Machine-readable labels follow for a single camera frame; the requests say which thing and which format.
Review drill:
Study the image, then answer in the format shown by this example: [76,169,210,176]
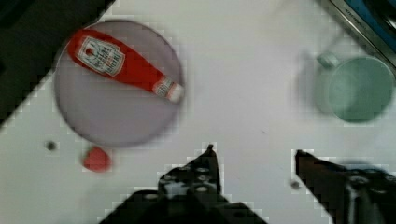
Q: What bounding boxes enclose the red toy strawberry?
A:
[82,147,112,173]

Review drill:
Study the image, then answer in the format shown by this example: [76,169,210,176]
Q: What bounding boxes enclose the light green mug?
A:
[314,52,395,123]

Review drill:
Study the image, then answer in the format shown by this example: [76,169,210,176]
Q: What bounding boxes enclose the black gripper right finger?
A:
[294,149,396,224]

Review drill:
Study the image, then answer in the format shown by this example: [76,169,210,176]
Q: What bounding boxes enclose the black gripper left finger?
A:
[99,145,267,224]

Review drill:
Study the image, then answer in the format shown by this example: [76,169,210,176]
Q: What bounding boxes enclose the red ketchup bottle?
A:
[67,29,184,103]

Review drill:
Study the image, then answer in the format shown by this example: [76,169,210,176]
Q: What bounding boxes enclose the silver toaster oven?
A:
[316,0,396,71]

